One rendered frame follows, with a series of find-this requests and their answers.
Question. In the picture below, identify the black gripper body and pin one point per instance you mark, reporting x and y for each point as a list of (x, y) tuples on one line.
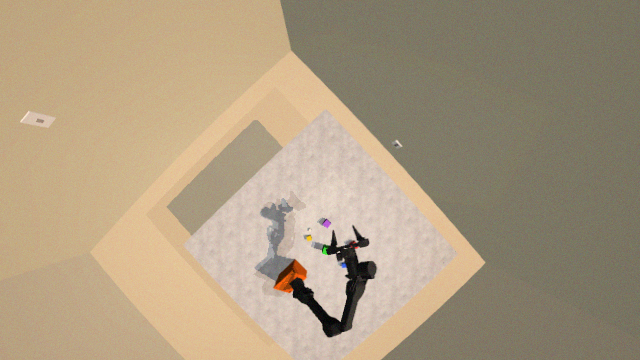
[(335, 249)]

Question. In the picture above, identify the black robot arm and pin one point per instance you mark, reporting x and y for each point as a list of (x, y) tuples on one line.
[(359, 273)]

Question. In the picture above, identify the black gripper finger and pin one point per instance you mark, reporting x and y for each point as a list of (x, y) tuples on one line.
[(358, 235), (334, 240)]

